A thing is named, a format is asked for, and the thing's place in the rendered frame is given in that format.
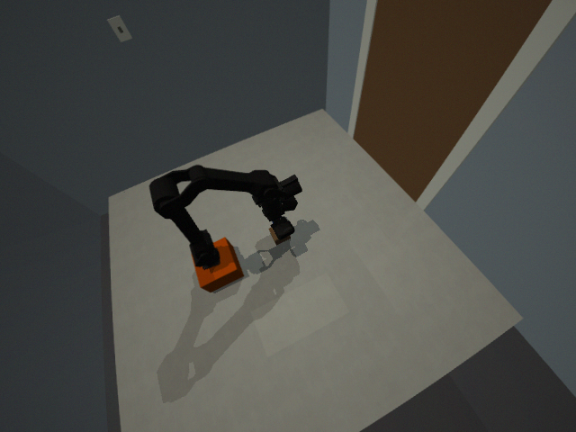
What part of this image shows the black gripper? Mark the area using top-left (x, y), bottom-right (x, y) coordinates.
top-left (258, 202), bottom-right (294, 240)

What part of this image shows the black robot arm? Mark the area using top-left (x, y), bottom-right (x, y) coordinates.
top-left (149, 166), bottom-right (302, 269)

